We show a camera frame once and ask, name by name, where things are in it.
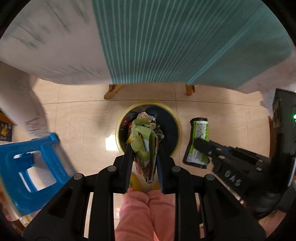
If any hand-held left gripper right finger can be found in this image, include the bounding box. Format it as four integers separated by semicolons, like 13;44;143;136
157;144;266;241

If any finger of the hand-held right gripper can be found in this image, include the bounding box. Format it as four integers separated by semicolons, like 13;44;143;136
193;138;222;161
209;141;271;168

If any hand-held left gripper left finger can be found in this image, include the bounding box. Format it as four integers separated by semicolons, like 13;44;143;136
22;144;135;241

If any teal striped printed tablecloth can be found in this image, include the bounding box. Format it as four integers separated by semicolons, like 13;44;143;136
0;0;296;95

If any green snack bag pink print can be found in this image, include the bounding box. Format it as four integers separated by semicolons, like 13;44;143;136
127;118;162;184

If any dark trash bin yellow rim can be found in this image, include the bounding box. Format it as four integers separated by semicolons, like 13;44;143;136
115;102;182;158

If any blue plastic stool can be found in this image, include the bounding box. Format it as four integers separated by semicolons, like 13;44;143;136
0;133;72;216

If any green black snack packet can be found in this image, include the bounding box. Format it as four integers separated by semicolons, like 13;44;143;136
183;118;210;169

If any dark yellow printed box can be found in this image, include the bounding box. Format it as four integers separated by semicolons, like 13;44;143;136
0;110;17;142

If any person's right leg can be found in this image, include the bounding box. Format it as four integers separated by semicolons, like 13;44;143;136
148;190;176;241

